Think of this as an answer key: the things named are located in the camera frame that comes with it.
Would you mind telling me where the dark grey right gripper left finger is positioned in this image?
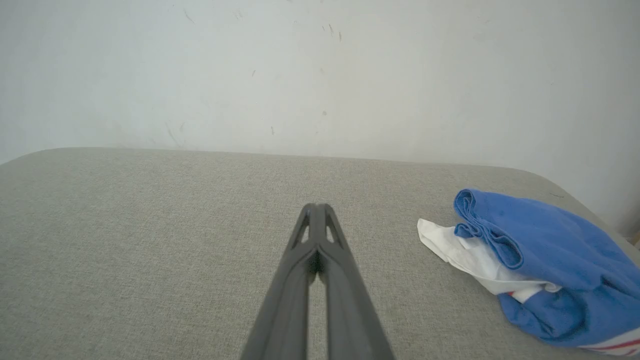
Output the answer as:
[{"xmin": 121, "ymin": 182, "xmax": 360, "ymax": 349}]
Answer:
[{"xmin": 239, "ymin": 202, "xmax": 321, "ymax": 360}]

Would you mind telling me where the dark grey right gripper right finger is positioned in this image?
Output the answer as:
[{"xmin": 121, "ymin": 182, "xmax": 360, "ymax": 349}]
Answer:
[{"xmin": 315, "ymin": 202, "xmax": 396, "ymax": 360}]

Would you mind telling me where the blue Lakers jersey shirt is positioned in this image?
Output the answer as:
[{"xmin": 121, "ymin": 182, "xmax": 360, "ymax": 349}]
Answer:
[{"xmin": 417, "ymin": 188, "xmax": 640, "ymax": 357}]

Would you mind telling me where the grey fabric sofa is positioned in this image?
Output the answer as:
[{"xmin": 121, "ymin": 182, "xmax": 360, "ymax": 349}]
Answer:
[{"xmin": 0, "ymin": 147, "xmax": 640, "ymax": 360}]

